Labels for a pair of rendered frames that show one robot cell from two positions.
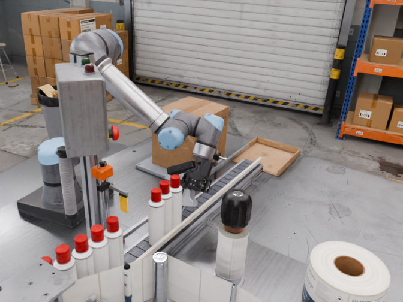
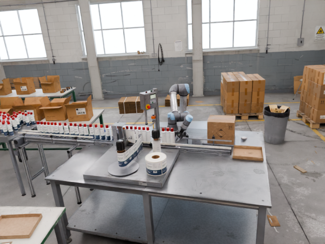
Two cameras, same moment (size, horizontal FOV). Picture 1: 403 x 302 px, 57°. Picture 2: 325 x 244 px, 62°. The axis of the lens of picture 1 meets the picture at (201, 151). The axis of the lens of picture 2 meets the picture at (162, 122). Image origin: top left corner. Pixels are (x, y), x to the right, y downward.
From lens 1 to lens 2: 271 cm
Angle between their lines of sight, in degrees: 70
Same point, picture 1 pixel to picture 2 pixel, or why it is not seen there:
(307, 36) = not seen: outside the picture
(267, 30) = not seen: outside the picture
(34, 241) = not seen: hidden behind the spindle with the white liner
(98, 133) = (143, 105)
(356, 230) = (206, 177)
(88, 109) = (142, 99)
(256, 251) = (171, 157)
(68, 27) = (318, 76)
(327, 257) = (156, 154)
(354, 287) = (147, 157)
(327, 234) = (198, 172)
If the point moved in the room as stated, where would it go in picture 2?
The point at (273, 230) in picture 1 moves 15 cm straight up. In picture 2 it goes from (191, 162) to (190, 149)
